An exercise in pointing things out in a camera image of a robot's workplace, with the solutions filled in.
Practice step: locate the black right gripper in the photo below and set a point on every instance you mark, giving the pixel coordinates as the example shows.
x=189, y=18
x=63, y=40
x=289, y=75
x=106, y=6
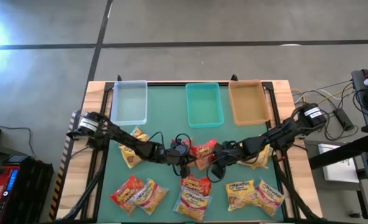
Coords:
x=229, y=154

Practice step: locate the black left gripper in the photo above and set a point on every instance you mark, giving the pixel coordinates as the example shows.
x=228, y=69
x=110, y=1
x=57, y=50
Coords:
x=174, y=157

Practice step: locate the yellow Maruchan ramen pack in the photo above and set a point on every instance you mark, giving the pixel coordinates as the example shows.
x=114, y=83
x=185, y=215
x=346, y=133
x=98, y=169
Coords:
x=260, y=160
x=240, y=196
x=129, y=158

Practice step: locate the blue-edged beef ramen pack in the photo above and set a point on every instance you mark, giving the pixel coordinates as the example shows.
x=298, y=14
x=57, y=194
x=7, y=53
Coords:
x=149, y=197
x=139, y=134
x=191, y=205
x=269, y=199

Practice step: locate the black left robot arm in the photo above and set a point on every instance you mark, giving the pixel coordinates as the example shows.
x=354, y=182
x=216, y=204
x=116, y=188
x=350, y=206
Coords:
x=125, y=136

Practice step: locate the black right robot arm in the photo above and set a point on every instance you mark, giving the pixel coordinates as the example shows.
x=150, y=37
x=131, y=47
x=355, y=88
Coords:
x=271, y=135

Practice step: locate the orange plastic bin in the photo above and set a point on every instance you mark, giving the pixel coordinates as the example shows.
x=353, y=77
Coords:
x=248, y=104

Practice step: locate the teal plastic bin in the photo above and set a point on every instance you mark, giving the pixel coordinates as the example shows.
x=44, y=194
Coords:
x=204, y=105

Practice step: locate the clear plastic bin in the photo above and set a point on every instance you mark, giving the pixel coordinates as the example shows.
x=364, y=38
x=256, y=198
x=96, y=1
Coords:
x=129, y=105

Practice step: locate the black diagonal bar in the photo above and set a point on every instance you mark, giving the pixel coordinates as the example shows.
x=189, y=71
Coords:
x=339, y=152

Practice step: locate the white board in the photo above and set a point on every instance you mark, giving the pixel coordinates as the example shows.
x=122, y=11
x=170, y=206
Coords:
x=339, y=169

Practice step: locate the yellow black hazard strip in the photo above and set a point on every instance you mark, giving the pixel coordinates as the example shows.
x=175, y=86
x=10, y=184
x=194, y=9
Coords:
x=61, y=174

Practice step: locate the grey cabinet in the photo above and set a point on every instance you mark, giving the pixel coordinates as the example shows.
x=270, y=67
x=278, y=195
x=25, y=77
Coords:
x=336, y=199

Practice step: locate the black power adapter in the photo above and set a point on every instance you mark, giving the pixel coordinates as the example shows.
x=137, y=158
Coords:
x=344, y=119

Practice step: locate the small black floor object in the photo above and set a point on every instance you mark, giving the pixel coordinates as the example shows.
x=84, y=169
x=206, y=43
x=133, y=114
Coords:
x=355, y=214

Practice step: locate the black ribbed crate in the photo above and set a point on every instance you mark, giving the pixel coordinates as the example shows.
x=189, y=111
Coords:
x=31, y=189

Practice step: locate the black side desk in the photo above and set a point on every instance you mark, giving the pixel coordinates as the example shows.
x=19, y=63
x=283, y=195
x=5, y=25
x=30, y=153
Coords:
x=358, y=81

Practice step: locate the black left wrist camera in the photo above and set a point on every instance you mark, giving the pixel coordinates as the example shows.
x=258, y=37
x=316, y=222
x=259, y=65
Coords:
x=184, y=172

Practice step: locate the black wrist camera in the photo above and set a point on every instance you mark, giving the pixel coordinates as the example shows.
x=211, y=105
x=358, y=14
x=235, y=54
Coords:
x=218, y=172
x=184, y=172

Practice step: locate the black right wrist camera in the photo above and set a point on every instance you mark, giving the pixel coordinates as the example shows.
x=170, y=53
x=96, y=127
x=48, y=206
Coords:
x=218, y=172

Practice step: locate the black aluminium table frame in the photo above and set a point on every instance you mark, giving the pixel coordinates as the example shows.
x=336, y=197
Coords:
x=167, y=83

